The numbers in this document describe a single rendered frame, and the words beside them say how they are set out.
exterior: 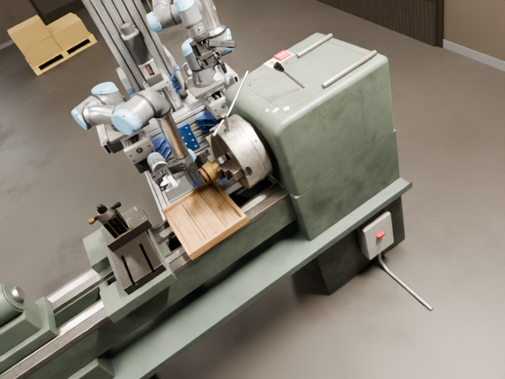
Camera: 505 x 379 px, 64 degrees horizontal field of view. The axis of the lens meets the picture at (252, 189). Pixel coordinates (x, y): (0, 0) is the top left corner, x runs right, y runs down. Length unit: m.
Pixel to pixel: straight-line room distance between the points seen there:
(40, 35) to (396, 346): 7.01
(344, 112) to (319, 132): 0.14
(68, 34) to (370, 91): 6.65
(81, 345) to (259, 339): 1.01
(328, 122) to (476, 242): 1.32
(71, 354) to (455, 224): 2.19
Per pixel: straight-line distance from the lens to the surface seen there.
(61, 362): 1.99
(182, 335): 2.03
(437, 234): 2.71
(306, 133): 1.68
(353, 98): 1.78
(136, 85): 2.37
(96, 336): 1.93
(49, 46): 7.94
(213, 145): 1.78
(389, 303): 2.46
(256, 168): 1.70
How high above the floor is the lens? 2.16
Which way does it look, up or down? 42 degrees down
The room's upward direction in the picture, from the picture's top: 24 degrees counter-clockwise
